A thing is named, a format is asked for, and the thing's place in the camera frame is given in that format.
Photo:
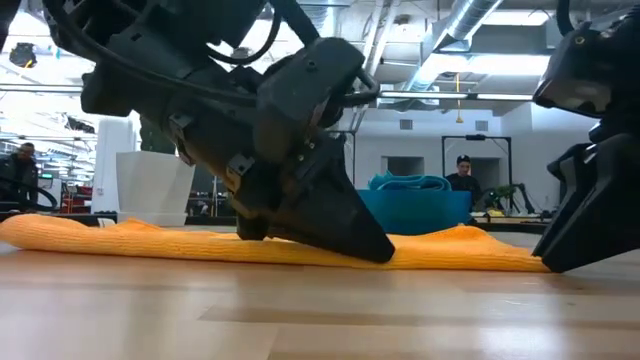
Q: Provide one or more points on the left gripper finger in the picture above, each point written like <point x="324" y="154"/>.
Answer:
<point x="250" y="229"/>
<point x="330" y="215"/>

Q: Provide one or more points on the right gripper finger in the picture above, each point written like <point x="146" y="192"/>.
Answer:
<point x="567" y="167"/>
<point x="600" y="215"/>

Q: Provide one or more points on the light blue microfiber towel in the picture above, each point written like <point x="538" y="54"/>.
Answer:
<point x="410" y="181"/>

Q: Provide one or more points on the orange microfiber towel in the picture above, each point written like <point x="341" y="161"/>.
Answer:
<point x="150" y="240"/>

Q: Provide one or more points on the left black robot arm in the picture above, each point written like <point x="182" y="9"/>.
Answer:
<point x="150" y="35"/>

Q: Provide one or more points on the green and black robot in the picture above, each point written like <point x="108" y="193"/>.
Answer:
<point x="505" y="192"/>

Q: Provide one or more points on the green cactus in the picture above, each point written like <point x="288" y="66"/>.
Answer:
<point x="155" y="140"/>

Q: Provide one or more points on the blue-green storage bin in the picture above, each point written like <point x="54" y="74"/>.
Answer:
<point x="420" y="210"/>

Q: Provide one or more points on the white hexagonal plant pot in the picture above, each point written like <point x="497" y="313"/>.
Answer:
<point x="150" y="190"/>

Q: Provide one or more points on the person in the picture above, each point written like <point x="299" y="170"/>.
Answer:
<point x="22" y="170"/>
<point x="462" y="180"/>

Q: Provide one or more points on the white pillar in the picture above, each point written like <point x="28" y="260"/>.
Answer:
<point x="112" y="165"/>

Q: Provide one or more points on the ceiling light bar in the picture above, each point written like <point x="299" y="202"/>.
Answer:
<point x="450" y="95"/>
<point x="40" y="88"/>

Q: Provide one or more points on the black ceiling device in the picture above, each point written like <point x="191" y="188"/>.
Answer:
<point x="22" y="55"/>

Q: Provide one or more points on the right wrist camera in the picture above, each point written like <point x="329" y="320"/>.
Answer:
<point x="570" y="70"/>

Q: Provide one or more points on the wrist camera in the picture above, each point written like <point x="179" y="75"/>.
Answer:
<point x="570" y="70"/>
<point x="310" y="85"/>

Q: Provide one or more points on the black metal rig frame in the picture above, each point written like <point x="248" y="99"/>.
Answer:
<point x="475" y="137"/>

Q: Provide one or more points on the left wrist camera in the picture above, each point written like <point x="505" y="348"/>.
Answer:
<point x="310" y="85"/>

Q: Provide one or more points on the silver ventilation duct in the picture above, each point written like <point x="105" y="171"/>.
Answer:
<point x="465" y="17"/>

